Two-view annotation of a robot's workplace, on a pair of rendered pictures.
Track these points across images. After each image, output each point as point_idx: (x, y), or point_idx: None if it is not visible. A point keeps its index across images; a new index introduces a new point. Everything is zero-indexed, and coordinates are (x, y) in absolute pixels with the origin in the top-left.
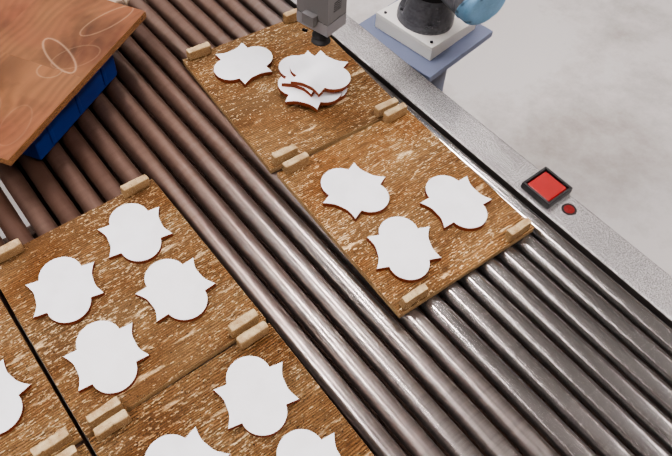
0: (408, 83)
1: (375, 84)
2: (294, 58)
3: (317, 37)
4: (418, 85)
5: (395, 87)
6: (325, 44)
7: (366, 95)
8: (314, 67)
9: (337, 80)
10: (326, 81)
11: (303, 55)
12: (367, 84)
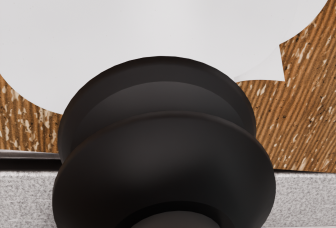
0: (21, 200)
1: (37, 145)
2: None
3: (129, 148)
4: (2, 211)
5: (27, 173)
6: (63, 143)
7: (5, 97)
8: (182, 25)
9: (41, 46)
10: (65, 1)
11: (274, 41)
12: (50, 129)
